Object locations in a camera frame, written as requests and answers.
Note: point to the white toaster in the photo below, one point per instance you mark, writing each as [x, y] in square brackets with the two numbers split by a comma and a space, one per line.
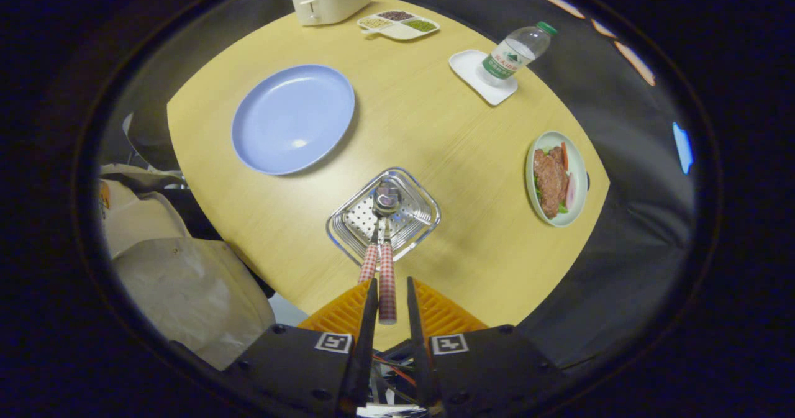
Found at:
[335, 2]

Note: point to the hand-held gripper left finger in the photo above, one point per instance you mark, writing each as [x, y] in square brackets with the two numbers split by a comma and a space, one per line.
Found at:
[366, 331]

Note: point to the pale green oval plate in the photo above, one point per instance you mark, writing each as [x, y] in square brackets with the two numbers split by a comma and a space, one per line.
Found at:
[579, 176]

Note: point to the clear water bottle green cap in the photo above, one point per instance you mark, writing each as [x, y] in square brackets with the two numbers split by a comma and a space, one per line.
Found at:
[518, 51]

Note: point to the cooked meat with vegetables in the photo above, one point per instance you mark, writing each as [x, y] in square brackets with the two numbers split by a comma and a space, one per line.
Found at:
[549, 182]

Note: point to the white divided dish with beans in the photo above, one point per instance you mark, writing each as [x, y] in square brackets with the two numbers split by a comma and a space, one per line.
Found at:
[404, 31]

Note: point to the blue round plate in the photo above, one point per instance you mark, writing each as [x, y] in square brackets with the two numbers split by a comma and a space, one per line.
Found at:
[292, 120]

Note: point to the white square coaster tray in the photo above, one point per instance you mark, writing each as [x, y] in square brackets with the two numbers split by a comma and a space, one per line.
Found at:
[472, 70]

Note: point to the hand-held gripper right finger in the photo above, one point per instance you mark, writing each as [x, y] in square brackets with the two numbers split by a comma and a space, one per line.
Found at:
[417, 331]

